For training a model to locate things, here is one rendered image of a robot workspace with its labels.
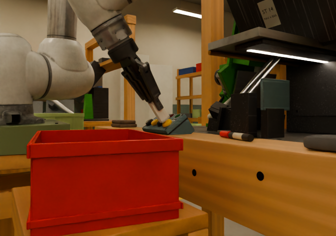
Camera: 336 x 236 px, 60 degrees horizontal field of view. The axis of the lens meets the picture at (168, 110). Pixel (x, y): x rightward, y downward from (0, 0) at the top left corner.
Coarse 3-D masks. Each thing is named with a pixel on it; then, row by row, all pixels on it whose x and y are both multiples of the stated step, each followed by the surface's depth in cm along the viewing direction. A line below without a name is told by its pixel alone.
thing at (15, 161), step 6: (0, 156) 75; (6, 156) 76; (12, 156) 77; (18, 156) 77; (24, 156) 78; (0, 162) 75; (6, 162) 76; (12, 162) 77; (18, 162) 77; (24, 162) 78; (0, 168) 75; (6, 168) 76; (12, 168) 77; (18, 168) 77
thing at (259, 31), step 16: (240, 32) 62; (256, 32) 58; (272, 32) 60; (208, 48) 71; (224, 48) 69; (240, 48) 64; (256, 48) 64; (272, 48) 64; (288, 48) 64; (304, 48) 66; (320, 48) 69; (288, 64) 86
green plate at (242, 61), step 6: (234, 24) 88; (234, 30) 88; (228, 60) 90; (234, 60) 90; (240, 60) 87; (246, 60) 85; (234, 66) 92; (240, 66) 93; (246, 66) 94; (252, 66) 95; (258, 66) 87; (234, 72) 92
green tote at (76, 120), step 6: (36, 114) 136; (42, 114) 136; (48, 114) 137; (54, 114) 138; (60, 114) 139; (66, 114) 140; (72, 114) 141; (78, 114) 142; (60, 120) 139; (66, 120) 140; (72, 120) 141; (78, 120) 142; (72, 126) 141; (78, 126) 142
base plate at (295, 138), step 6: (192, 126) 128; (198, 126) 128; (204, 126) 128; (198, 132) 88; (204, 132) 88; (210, 132) 88; (216, 132) 88; (258, 132) 88; (288, 132) 88; (294, 132) 87; (300, 132) 88; (264, 138) 67; (270, 138) 67; (276, 138) 67; (282, 138) 67; (288, 138) 67; (294, 138) 67; (300, 138) 67
